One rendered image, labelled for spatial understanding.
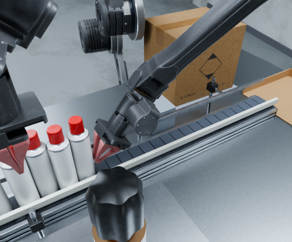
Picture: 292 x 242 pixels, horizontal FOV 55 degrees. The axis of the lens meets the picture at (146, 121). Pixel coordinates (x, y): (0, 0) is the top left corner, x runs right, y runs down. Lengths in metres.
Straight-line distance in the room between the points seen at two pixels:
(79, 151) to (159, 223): 0.26
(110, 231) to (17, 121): 0.20
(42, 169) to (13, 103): 0.36
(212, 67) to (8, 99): 0.87
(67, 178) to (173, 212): 0.27
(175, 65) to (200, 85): 0.47
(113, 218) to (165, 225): 0.33
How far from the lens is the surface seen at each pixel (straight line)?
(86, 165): 0.74
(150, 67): 0.66
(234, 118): 0.97
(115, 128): 0.70
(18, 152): 0.38
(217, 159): 0.93
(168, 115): 0.86
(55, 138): 0.65
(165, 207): 0.73
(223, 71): 1.16
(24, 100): 0.39
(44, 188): 0.75
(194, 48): 0.63
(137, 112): 0.64
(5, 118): 0.35
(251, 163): 0.95
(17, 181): 0.69
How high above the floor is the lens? 1.49
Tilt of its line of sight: 39 degrees down
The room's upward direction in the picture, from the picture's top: straight up
